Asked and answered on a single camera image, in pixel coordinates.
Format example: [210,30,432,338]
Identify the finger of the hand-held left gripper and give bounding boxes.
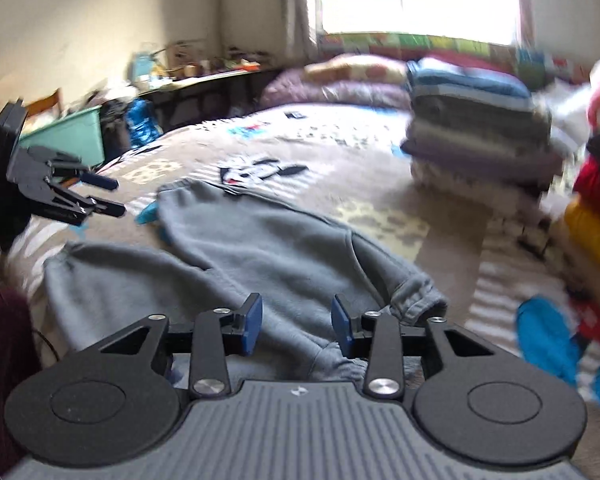
[19,179,127,226]
[7,146,120,192]

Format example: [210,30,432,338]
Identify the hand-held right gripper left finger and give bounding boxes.
[82,294,264,401]

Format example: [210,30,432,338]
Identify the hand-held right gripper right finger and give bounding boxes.
[332,294,523,402]

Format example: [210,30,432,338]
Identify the grey sweatshirt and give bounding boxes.
[42,179,449,386]

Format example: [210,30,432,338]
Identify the stack of folded clothes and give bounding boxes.
[399,56,568,198]

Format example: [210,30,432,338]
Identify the pile of red yellow clothes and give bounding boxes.
[550,52,600,346]

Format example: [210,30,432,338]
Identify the small blue cloth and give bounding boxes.
[135,201,162,226]

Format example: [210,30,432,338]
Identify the green storage box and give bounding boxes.
[19,107,106,171]

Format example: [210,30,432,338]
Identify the blue plastic bag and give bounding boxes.
[125,99,164,150]

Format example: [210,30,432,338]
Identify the cluttered dark desk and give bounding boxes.
[130,40,286,133]

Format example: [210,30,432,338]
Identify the bright blue cloth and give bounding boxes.
[516,297,600,418]

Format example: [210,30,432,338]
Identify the pillows at bed head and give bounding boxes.
[259,54,417,111]

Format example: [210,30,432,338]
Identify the pale curtain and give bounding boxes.
[282,0,323,63]

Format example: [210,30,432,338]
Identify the black cable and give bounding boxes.
[0,252,68,361]

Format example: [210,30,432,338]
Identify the colourful patterned wall mat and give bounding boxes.
[319,31,598,88]

